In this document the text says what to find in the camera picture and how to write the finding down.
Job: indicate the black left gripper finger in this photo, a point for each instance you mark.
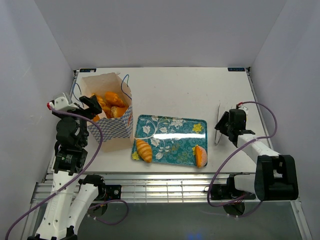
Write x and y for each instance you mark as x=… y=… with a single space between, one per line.
x=94 y=107
x=88 y=101

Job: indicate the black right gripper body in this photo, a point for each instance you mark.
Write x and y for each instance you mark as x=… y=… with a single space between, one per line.
x=230 y=125

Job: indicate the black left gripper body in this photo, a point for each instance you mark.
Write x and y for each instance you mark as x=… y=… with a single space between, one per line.
x=81 y=112

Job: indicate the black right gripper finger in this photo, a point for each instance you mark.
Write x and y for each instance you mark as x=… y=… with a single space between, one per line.
x=223 y=121
x=225 y=130

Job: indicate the twisted ring bread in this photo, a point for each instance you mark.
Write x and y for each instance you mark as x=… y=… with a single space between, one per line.
x=106 y=108

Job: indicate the blue checkered paper bag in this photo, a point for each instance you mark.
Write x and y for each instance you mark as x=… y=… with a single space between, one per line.
x=117 y=132

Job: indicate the braided leaf bread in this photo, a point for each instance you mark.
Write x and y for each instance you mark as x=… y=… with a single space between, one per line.
x=114 y=99

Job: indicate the sugared donut bread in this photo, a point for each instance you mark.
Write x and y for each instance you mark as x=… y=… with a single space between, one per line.
x=118 y=112

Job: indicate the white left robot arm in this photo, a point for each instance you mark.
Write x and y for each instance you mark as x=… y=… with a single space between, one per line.
x=70 y=197

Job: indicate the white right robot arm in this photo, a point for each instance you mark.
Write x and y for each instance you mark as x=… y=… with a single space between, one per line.
x=275 y=177

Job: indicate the croissant bread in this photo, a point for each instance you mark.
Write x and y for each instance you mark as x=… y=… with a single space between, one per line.
x=144 y=150

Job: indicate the blue table corner label left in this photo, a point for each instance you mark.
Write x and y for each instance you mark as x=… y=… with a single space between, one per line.
x=87 y=70

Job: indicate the blue table corner label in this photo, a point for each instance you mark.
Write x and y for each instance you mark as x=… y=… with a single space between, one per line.
x=236 y=69
x=87 y=70

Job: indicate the pink sugared half bun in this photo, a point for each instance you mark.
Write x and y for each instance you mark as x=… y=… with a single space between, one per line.
x=201 y=157

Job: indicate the teal floral tray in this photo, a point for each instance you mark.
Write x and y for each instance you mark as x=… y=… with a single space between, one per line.
x=173 y=140

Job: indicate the blue table corner label right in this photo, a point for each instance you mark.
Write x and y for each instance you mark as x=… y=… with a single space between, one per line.
x=236 y=69

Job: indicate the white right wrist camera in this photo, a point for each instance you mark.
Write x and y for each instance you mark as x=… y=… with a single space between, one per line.
x=242 y=107

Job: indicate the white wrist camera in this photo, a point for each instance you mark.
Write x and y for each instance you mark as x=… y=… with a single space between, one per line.
x=62 y=102
x=242 y=107

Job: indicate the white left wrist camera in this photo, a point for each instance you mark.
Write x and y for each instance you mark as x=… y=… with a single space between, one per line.
x=62 y=102

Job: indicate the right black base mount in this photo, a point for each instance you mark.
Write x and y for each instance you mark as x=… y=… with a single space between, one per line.
x=220 y=192

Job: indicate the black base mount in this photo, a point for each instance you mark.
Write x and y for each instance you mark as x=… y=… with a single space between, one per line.
x=220 y=192
x=113 y=192

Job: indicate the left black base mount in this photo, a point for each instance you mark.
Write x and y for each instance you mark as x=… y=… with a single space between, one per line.
x=113 y=192

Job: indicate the aluminium rail frame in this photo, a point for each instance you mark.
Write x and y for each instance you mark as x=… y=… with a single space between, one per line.
x=160 y=188

